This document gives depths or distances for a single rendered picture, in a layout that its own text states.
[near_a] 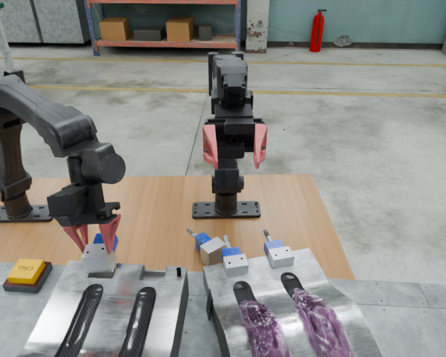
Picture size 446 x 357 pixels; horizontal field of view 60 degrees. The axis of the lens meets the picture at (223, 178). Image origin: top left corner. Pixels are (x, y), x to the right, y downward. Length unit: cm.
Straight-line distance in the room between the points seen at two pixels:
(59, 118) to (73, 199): 16
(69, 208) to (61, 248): 40
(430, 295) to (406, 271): 125
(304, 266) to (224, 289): 19
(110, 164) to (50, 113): 15
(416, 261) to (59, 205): 197
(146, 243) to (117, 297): 27
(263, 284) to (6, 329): 55
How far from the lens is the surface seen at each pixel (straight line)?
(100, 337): 78
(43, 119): 78
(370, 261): 225
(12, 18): 659
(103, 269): 85
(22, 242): 117
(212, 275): 88
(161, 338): 75
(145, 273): 88
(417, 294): 102
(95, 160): 72
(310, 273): 90
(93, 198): 77
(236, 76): 64
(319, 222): 113
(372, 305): 95
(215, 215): 111
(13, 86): 90
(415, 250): 242
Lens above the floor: 150
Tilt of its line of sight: 33 degrees down
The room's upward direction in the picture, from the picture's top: straight up
